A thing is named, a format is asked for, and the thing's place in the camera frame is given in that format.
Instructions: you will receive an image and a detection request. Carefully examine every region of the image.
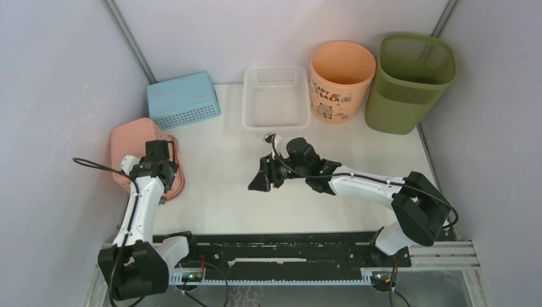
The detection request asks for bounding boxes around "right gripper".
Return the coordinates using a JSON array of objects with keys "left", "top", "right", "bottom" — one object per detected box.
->
[{"left": 248, "top": 150, "right": 309, "bottom": 192}]

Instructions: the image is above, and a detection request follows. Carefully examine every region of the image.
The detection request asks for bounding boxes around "pink plastic basket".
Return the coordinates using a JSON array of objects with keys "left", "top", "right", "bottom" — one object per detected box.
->
[{"left": 110, "top": 118, "right": 185, "bottom": 200}]

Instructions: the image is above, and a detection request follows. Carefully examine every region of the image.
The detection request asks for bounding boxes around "blue plastic basket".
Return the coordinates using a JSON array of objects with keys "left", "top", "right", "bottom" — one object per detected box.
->
[{"left": 146, "top": 72, "right": 221, "bottom": 130}]

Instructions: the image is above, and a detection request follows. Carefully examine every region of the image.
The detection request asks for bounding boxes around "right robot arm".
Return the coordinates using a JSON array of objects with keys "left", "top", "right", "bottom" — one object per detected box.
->
[{"left": 248, "top": 133, "right": 459, "bottom": 266}]

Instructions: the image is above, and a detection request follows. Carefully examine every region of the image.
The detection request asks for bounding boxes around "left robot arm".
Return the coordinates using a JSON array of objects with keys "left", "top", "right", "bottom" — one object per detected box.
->
[{"left": 98, "top": 140, "right": 200, "bottom": 305}]

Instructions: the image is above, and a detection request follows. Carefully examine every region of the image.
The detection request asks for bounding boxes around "clear white plastic tray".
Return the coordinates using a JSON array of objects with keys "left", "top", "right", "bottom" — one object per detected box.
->
[{"left": 241, "top": 65, "right": 311, "bottom": 132}]

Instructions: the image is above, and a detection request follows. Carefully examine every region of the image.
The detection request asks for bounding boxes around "orange capybara bucket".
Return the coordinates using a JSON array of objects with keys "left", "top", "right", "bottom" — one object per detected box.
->
[{"left": 309, "top": 41, "right": 376, "bottom": 123}]

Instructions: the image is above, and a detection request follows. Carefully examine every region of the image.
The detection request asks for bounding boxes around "green mesh waste bin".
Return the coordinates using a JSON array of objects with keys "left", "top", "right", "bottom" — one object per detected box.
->
[{"left": 365, "top": 33, "right": 457, "bottom": 135}]

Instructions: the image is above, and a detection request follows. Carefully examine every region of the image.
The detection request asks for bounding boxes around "right black cable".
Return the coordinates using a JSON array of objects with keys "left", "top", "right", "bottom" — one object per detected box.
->
[{"left": 269, "top": 134, "right": 460, "bottom": 230}]

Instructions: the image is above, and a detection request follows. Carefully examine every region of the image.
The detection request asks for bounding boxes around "black cable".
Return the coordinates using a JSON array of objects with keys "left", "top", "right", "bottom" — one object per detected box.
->
[
  {"left": 72, "top": 157, "right": 147, "bottom": 307},
  {"left": 269, "top": 134, "right": 460, "bottom": 230}
]

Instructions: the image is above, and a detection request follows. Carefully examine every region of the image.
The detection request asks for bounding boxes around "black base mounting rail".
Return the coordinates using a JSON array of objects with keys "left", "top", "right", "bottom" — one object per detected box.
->
[{"left": 173, "top": 231, "right": 412, "bottom": 281}]

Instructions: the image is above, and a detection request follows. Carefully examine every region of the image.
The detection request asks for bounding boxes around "left black cable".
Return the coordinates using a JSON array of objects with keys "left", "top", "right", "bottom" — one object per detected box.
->
[{"left": 72, "top": 157, "right": 147, "bottom": 307}]

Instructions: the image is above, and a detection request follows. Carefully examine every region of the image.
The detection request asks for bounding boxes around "white toothed cable duct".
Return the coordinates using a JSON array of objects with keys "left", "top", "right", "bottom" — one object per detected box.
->
[{"left": 169, "top": 271, "right": 373, "bottom": 286}]

